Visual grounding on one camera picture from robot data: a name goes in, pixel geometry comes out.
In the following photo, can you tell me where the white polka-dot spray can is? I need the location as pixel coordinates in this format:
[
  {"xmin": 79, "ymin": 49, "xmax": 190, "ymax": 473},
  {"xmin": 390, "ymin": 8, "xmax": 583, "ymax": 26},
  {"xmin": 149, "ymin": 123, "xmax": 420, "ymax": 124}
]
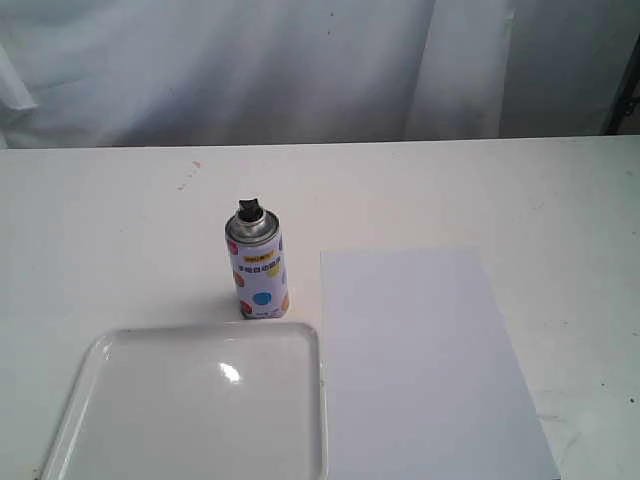
[{"xmin": 225, "ymin": 199, "xmax": 290, "ymax": 319}]

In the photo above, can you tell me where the white paper sheet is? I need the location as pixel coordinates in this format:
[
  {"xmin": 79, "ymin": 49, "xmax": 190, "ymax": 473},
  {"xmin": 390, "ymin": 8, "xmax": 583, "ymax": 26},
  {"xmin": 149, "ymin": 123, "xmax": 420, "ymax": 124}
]
[{"xmin": 321, "ymin": 248, "xmax": 559, "ymax": 479}]

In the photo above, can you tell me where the white square plastic tray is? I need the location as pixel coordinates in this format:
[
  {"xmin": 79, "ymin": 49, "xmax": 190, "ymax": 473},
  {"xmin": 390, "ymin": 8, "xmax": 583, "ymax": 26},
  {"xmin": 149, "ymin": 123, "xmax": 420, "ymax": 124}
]
[{"xmin": 42, "ymin": 320, "xmax": 326, "ymax": 479}]

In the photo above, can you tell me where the white backdrop cloth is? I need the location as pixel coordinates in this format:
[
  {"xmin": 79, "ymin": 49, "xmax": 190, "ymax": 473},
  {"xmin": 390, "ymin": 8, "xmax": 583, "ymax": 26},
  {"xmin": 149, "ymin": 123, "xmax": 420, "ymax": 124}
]
[{"xmin": 1, "ymin": 1, "xmax": 639, "ymax": 149}]

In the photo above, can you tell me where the black metal stand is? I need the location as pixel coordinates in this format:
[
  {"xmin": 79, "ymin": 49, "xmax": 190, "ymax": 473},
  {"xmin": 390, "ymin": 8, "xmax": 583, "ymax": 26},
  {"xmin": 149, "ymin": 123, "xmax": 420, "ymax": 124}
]
[{"xmin": 603, "ymin": 40, "xmax": 639, "ymax": 135}]

